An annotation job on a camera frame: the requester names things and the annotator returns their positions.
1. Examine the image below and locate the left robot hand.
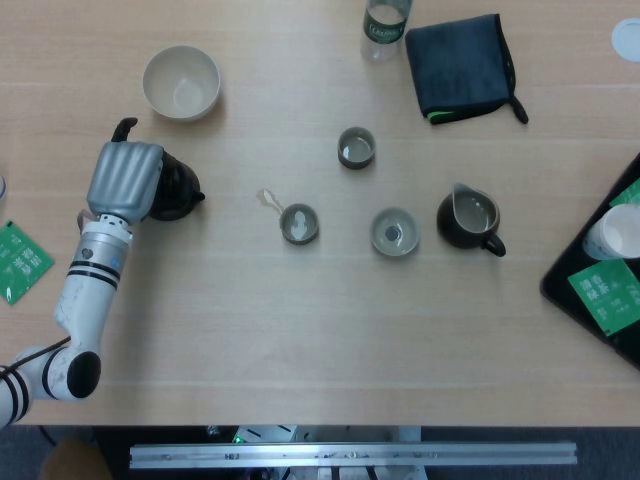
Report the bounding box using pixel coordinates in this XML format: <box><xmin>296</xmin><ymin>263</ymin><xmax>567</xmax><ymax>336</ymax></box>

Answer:
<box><xmin>86</xmin><ymin>117</ymin><xmax>167</xmax><ymax>225</ymax></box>

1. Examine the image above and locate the black teapot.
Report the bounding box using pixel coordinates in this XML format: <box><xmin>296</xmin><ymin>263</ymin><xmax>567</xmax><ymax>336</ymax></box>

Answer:
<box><xmin>148</xmin><ymin>149</ymin><xmax>207</xmax><ymax>223</ymax></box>

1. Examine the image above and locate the clear plastic water bottle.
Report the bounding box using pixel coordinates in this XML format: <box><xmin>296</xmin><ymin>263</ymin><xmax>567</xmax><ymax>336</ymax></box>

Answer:
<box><xmin>360</xmin><ymin>0</ymin><xmax>415</xmax><ymax>64</ymax></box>

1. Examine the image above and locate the cream bowl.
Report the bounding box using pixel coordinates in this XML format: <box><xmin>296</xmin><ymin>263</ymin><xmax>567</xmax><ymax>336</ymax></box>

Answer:
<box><xmin>142</xmin><ymin>45</ymin><xmax>222</xmax><ymax>124</ymax></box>

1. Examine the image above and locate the dark ceramic teacup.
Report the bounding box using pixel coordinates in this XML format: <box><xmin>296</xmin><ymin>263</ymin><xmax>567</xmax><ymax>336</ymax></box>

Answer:
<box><xmin>336</xmin><ymin>126</ymin><xmax>377</xmax><ymax>171</ymax></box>
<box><xmin>278</xmin><ymin>202</ymin><xmax>321</xmax><ymax>246</ymax></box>

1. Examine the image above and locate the orange stool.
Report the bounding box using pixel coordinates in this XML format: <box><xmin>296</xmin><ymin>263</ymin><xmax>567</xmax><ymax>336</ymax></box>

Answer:
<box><xmin>39</xmin><ymin>435</ymin><xmax>114</xmax><ymax>480</ymax></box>

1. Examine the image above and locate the black ceramic pitcher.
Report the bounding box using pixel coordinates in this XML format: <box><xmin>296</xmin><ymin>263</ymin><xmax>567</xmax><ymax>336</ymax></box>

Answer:
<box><xmin>436</xmin><ymin>182</ymin><xmax>507</xmax><ymax>258</ymax></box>

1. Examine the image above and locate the dark grey folded cloth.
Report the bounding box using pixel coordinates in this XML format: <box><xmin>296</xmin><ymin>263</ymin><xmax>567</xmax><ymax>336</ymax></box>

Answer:
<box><xmin>404</xmin><ymin>13</ymin><xmax>530</xmax><ymax>127</ymax></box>

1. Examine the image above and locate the black tray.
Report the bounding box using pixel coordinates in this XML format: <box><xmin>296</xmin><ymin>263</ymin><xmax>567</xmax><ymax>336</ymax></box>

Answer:
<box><xmin>539</xmin><ymin>152</ymin><xmax>640</xmax><ymax>371</ymax></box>

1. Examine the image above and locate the white paper cup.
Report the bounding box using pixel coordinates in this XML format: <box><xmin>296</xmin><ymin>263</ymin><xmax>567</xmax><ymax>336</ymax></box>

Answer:
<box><xmin>582</xmin><ymin>203</ymin><xmax>640</xmax><ymax>262</ymax></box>

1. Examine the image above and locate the brown arm cable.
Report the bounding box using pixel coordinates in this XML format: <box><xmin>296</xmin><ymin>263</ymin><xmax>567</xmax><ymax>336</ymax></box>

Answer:
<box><xmin>0</xmin><ymin>208</ymin><xmax>97</xmax><ymax>375</ymax></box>

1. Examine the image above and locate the aluminium rail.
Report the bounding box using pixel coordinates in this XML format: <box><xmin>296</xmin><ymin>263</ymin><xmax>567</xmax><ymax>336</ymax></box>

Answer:
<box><xmin>128</xmin><ymin>440</ymin><xmax>578</xmax><ymax>470</ymax></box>

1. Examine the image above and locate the white round cable cap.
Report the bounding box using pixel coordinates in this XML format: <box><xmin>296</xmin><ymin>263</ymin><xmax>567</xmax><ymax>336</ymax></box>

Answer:
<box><xmin>610</xmin><ymin>18</ymin><xmax>640</xmax><ymax>62</ymax></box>

